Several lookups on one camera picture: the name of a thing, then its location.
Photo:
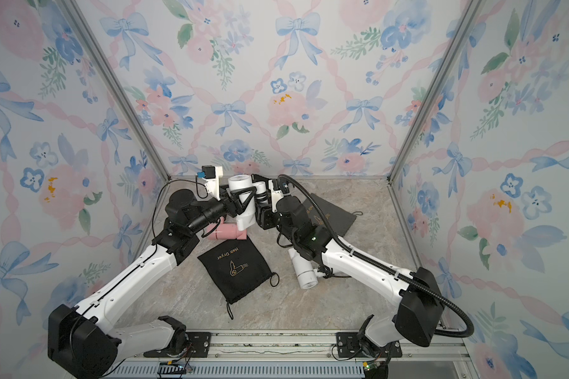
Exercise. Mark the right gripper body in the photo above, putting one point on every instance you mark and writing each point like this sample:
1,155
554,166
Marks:
262,212

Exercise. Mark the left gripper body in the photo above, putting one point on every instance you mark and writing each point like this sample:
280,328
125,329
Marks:
213,212

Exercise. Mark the white hair dryer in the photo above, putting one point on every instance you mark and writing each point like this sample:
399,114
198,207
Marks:
247,219
307,275

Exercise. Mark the grey drawstring pouch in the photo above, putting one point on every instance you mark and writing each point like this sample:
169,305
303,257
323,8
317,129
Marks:
340,220

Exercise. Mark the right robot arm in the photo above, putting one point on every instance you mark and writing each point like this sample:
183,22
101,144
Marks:
283,204

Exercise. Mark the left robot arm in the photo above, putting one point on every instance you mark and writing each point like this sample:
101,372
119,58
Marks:
83,340

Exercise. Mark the pink hair dryer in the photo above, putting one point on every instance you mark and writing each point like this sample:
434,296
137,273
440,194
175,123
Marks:
225,231

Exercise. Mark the black pouch in front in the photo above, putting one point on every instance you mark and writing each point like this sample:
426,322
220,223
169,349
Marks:
237,268

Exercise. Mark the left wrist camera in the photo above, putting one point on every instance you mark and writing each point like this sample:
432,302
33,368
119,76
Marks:
211,175

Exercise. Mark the aluminium front rail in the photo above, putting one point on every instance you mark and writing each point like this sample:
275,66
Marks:
298,354

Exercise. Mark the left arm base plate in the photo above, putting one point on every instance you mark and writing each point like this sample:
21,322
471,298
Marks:
196,345

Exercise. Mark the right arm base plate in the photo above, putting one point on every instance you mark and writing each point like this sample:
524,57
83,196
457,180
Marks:
349,345

